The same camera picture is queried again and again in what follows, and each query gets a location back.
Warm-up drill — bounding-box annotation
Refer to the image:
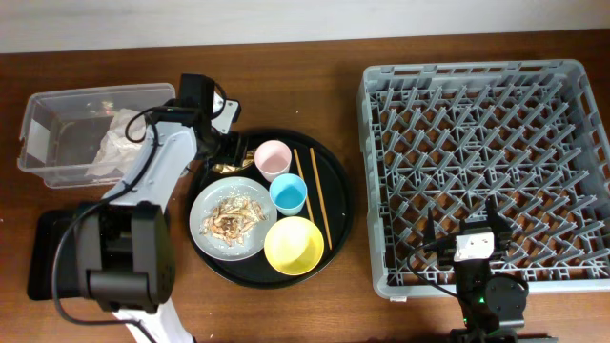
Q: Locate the yellow bowl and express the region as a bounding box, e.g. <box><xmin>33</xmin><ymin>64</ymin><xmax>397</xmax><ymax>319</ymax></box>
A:
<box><xmin>264</xmin><ymin>216</ymin><xmax>325</xmax><ymax>276</ymax></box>

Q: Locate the food scraps pile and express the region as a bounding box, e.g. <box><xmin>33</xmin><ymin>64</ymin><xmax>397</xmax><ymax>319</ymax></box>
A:
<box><xmin>199</xmin><ymin>196</ymin><xmax>267</xmax><ymax>247</ymax></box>

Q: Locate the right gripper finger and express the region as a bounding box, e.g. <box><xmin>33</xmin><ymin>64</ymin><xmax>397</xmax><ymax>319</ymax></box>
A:
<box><xmin>485</xmin><ymin>197</ymin><xmax>510</xmax><ymax>234</ymax></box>
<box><xmin>425</xmin><ymin>208</ymin><xmax>436</xmax><ymax>244</ymax></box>

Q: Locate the black rectangular tray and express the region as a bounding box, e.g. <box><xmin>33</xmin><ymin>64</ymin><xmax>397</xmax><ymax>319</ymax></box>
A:
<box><xmin>27</xmin><ymin>203</ymin><xmax>90</xmax><ymax>301</ymax></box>

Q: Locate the white paper napkin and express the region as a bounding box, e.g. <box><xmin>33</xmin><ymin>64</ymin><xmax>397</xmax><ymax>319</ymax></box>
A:
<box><xmin>86</xmin><ymin>109</ymin><xmax>142</xmax><ymax>176</ymax></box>

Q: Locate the grey dishwasher rack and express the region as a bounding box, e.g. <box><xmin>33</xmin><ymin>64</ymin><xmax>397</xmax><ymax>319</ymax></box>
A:
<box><xmin>356</xmin><ymin>60</ymin><xmax>609</xmax><ymax>301</ymax></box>

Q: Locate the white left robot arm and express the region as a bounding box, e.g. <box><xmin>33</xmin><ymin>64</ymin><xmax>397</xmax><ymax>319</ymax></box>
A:
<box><xmin>51</xmin><ymin>73</ymin><xmax>246</xmax><ymax>342</ymax></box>

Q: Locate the grey plate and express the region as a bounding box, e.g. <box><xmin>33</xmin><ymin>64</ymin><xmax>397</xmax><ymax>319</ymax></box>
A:
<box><xmin>190</xmin><ymin>176</ymin><xmax>277</xmax><ymax>262</ymax></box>

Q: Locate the blue cup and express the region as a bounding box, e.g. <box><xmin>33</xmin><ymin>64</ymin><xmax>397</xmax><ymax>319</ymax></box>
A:
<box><xmin>269</xmin><ymin>173</ymin><xmax>305</xmax><ymax>216</ymax></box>

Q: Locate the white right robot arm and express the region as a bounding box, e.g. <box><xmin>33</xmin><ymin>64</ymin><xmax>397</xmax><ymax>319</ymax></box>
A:
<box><xmin>423</xmin><ymin>199</ymin><xmax>558</xmax><ymax>342</ymax></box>

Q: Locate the gold foil wrapper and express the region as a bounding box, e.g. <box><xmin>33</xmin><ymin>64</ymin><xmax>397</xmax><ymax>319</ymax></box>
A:
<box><xmin>212</xmin><ymin>150</ymin><xmax>255</xmax><ymax>174</ymax></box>

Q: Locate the pink cup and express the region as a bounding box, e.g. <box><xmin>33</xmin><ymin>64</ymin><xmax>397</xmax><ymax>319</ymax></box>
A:
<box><xmin>254</xmin><ymin>140</ymin><xmax>292</xmax><ymax>182</ymax></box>

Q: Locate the round black serving tray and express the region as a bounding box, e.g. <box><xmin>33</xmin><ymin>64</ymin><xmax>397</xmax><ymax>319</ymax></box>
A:
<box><xmin>188</xmin><ymin>129</ymin><xmax>355</xmax><ymax>290</ymax></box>

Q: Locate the clear plastic waste bin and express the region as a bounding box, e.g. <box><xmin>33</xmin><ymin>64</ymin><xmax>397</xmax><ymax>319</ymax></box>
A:
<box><xmin>17</xmin><ymin>83</ymin><xmax>175</xmax><ymax>189</ymax></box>

